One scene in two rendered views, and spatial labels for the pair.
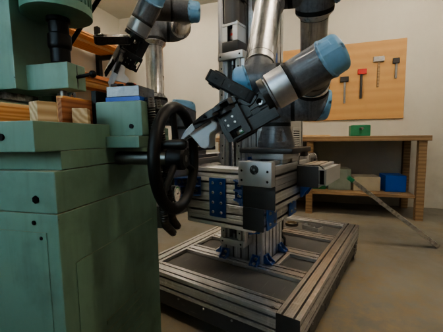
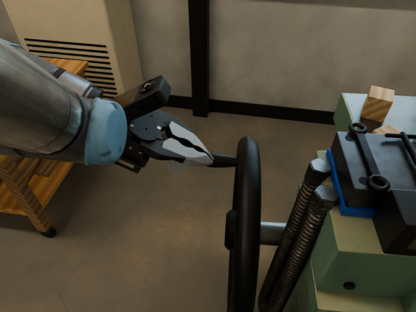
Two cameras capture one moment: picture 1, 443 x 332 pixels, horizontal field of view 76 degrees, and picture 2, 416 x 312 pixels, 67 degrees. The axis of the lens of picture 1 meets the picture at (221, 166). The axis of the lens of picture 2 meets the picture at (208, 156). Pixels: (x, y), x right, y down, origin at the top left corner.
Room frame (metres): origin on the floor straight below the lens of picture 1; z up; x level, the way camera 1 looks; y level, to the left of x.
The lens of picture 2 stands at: (1.00, 0.03, 1.23)
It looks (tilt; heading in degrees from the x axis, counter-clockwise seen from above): 44 degrees down; 171
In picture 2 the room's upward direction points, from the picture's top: straight up
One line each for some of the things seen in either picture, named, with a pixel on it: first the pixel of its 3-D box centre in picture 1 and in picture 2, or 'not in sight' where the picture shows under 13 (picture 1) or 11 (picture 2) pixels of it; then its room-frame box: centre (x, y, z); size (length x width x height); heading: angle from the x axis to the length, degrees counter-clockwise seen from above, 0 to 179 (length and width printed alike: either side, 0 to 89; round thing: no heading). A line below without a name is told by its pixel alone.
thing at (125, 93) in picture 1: (133, 94); (399, 184); (0.82, 0.25, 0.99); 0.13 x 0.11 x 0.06; 166
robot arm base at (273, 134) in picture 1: (275, 135); not in sight; (1.18, -0.23, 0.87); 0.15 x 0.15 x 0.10
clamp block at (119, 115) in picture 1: (132, 120); (373, 220); (0.82, 0.25, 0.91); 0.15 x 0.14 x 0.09; 166
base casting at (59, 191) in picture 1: (34, 175); not in sight; (0.85, 0.56, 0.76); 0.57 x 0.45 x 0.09; 76
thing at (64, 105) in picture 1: (93, 114); not in sight; (0.81, 0.36, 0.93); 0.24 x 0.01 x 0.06; 166
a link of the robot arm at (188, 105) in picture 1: (182, 112); not in sight; (1.46, 0.19, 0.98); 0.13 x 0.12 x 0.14; 100
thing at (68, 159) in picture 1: (85, 154); not in sight; (0.81, 0.39, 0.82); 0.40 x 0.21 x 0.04; 166
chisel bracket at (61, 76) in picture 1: (57, 81); not in sight; (0.83, 0.46, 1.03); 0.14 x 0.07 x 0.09; 76
